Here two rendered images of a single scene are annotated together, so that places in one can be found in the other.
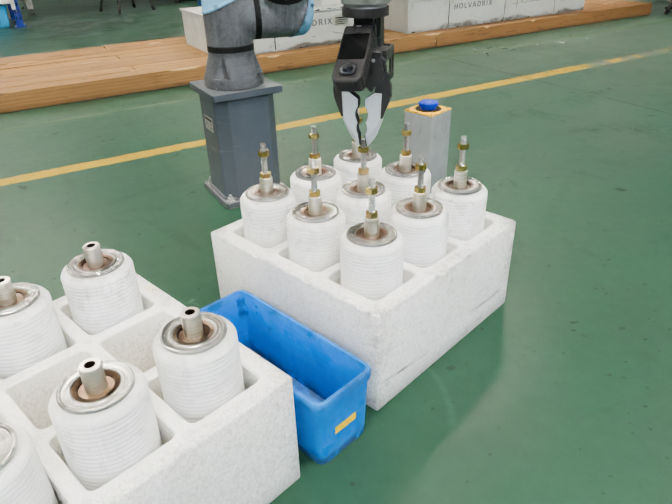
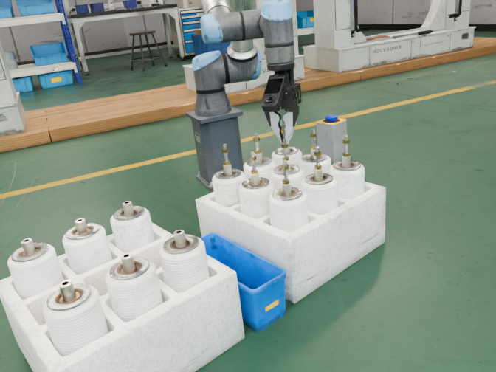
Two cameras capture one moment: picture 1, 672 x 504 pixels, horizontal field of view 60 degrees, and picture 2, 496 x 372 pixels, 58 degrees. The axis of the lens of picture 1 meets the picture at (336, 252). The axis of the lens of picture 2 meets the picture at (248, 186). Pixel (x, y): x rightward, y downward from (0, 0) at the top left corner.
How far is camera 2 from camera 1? 28 cm
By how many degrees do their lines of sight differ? 10
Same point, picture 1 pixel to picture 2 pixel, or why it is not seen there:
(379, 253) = (290, 204)
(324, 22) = not seen: hidden behind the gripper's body
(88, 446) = (125, 297)
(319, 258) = (257, 210)
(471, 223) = (354, 188)
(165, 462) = (164, 310)
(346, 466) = (272, 332)
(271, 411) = (224, 290)
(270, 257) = (229, 212)
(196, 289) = not seen: hidden behind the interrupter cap
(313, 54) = not seen: hidden behind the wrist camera
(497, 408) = (370, 302)
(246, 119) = (221, 133)
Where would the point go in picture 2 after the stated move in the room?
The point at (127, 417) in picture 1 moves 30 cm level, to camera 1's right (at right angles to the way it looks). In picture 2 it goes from (145, 283) to (306, 277)
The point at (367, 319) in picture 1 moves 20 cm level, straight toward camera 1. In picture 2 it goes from (284, 243) to (276, 295)
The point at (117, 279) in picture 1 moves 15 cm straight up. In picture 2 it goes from (140, 221) to (128, 162)
